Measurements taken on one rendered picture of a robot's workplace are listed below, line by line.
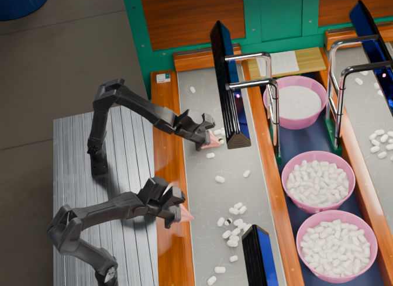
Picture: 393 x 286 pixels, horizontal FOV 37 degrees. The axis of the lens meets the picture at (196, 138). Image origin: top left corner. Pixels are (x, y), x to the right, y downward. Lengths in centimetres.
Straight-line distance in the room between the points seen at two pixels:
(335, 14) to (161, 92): 84
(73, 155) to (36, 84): 156
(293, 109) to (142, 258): 88
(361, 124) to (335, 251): 60
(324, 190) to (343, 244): 23
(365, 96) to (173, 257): 107
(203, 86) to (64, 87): 155
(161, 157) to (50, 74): 193
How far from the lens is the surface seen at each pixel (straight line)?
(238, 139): 190
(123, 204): 186
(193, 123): 217
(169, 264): 203
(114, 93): 212
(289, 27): 264
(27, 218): 331
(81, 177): 246
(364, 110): 248
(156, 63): 266
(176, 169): 226
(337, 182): 223
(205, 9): 252
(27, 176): 350
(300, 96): 254
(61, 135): 266
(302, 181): 224
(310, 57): 266
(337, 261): 203
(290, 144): 242
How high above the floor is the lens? 249
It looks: 47 degrees down
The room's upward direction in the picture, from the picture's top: 10 degrees counter-clockwise
